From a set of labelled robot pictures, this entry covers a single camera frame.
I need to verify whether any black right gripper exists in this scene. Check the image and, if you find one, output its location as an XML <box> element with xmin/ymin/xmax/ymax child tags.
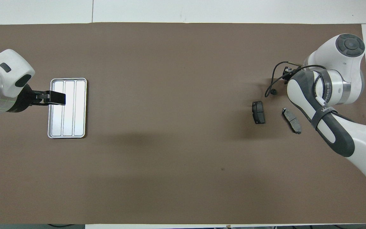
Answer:
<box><xmin>282</xmin><ymin>66</ymin><xmax>295</xmax><ymax>80</ymax></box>

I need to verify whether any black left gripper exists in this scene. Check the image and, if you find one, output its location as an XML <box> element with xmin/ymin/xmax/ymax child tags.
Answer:
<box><xmin>11</xmin><ymin>83</ymin><xmax>66</xmax><ymax>112</ymax></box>

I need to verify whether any silver metal tray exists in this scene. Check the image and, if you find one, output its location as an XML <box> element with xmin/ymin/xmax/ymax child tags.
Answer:
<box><xmin>47</xmin><ymin>78</ymin><xmax>88</xmax><ymax>139</ymax></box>

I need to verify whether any elongated dark brake pad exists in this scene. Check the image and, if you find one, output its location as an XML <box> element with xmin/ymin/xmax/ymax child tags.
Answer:
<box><xmin>281</xmin><ymin>107</ymin><xmax>302</xmax><ymax>135</ymax></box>

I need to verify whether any rectangular dark brake pad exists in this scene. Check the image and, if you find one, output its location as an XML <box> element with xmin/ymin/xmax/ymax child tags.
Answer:
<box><xmin>252</xmin><ymin>101</ymin><xmax>265</xmax><ymax>125</ymax></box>

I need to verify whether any brown table mat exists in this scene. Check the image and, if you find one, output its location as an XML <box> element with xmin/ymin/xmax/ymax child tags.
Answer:
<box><xmin>0</xmin><ymin>22</ymin><xmax>366</xmax><ymax>225</ymax></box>

